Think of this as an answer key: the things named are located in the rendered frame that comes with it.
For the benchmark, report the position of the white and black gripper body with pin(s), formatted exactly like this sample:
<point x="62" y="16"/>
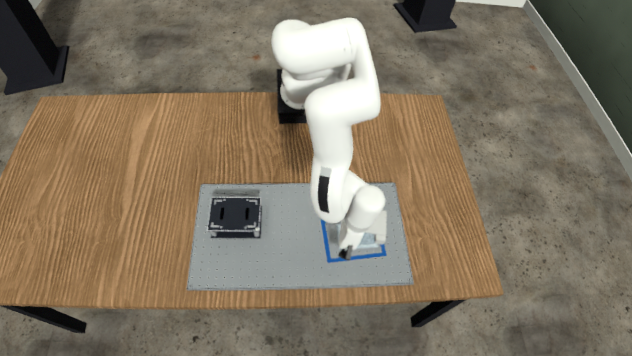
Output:
<point x="348" y="236"/>

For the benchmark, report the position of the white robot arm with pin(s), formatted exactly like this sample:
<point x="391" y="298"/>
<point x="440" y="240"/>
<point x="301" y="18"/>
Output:
<point x="331" y="107"/>

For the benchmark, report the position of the blue tape square outline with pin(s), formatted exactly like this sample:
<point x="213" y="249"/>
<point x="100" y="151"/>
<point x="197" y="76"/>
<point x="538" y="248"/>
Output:
<point x="329" y="260"/>

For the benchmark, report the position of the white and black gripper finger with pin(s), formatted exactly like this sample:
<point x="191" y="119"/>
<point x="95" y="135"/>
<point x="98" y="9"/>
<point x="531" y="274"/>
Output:
<point x="346" y="253"/>

